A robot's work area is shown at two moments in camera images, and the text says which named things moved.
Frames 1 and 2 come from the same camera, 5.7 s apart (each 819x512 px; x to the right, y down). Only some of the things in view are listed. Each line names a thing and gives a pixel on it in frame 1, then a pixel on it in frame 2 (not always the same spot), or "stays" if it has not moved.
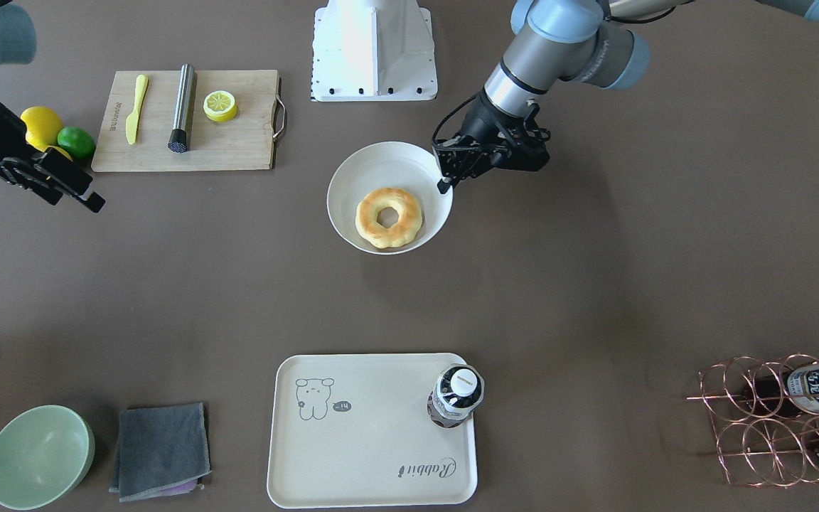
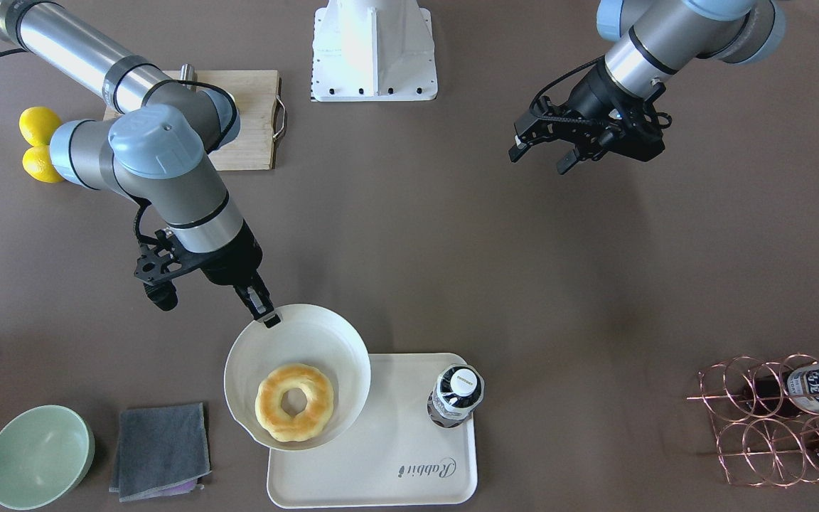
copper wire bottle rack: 798,421 stays
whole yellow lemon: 43,127 stays
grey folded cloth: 163,451 stays
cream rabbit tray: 352,430 stays
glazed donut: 409,222 → 279,424
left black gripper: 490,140 → 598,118
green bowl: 38,455 stays
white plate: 397,165 → 307,334
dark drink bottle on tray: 458,392 stays
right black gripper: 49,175 → 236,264
